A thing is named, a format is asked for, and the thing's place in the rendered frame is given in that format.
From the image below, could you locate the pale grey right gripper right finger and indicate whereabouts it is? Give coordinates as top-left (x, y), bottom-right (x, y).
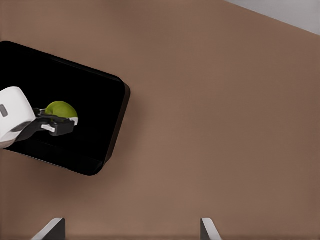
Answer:
top-left (200, 217), bottom-right (223, 240)

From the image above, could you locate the green apple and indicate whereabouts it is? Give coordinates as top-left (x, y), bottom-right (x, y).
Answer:
top-left (44, 100), bottom-right (79, 121)

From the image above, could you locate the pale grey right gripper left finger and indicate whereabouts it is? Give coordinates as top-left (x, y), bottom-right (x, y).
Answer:
top-left (31, 217), bottom-right (67, 240)

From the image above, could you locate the black rectangular tray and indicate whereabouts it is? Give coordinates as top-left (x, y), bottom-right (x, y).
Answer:
top-left (0, 40), bottom-right (132, 177)

